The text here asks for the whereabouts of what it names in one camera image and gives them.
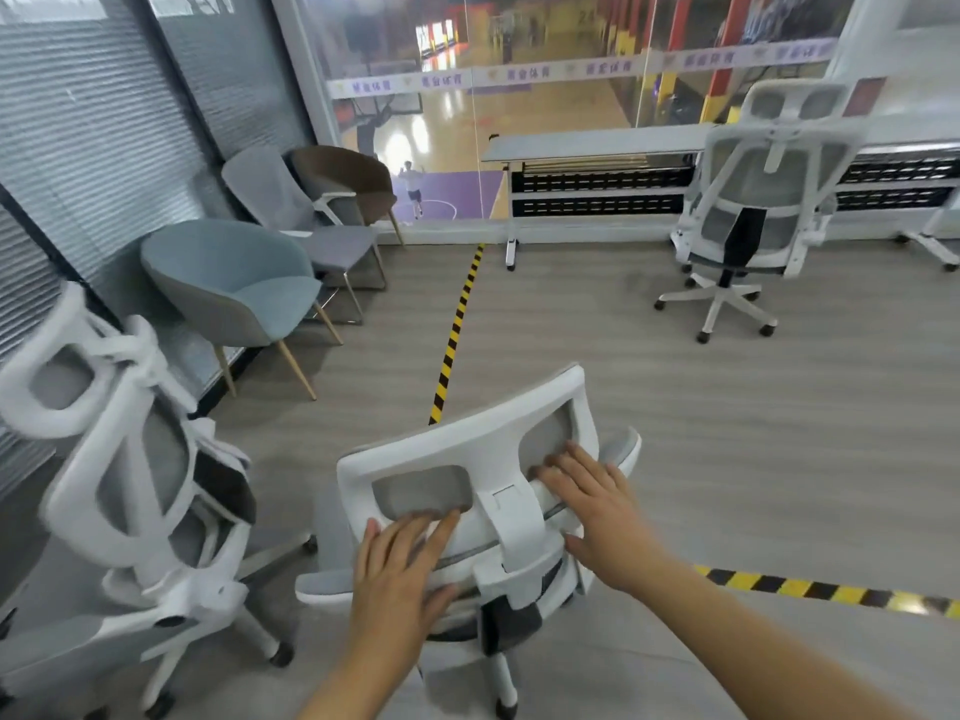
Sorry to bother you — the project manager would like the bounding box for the basketball hoop stand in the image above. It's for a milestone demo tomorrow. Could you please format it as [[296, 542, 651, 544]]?
[[352, 93, 425, 158]]

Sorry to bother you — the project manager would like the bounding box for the person's left hand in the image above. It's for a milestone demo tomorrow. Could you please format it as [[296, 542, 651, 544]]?
[[348, 509, 463, 672]]

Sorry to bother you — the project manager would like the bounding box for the black yellow floor tape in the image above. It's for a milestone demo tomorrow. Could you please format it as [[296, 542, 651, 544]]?
[[693, 565, 960, 620], [427, 243, 487, 427]]

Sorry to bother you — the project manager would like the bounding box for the white grey mesh office chair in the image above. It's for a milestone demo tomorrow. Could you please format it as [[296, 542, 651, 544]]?
[[0, 280, 320, 720], [294, 363, 644, 720], [654, 78, 864, 346]]

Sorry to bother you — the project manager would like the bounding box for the row of red yellow pillars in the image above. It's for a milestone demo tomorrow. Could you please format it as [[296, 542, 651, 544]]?
[[599, 0, 759, 125]]

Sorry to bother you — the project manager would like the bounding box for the blue grey tub chair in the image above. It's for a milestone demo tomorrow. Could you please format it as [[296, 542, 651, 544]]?
[[140, 219, 346, 402]]

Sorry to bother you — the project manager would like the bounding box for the grey folding table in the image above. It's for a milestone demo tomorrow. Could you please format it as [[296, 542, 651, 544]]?
[[479, 123, 714, 272], [821, 111, 960, 272]]

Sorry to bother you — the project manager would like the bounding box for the brown shell chair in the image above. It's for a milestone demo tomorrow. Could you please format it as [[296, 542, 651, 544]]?
[[288, 145, 406, 248]]

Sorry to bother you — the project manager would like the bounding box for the person's right hand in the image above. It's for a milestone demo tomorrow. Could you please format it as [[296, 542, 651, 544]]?
[[528, 440, 676, 597]]

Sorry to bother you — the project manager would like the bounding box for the person's right forearm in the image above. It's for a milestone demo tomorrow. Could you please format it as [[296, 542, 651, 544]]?
[[626, 558, 924, 720]]

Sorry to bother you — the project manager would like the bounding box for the grey armchair with metal legs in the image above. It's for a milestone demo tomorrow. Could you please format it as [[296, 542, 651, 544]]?
[[221, 145, 391, 327]]

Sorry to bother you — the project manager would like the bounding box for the white printed window strip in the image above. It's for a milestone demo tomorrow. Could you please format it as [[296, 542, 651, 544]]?
[[326, 38, 838, 100]]

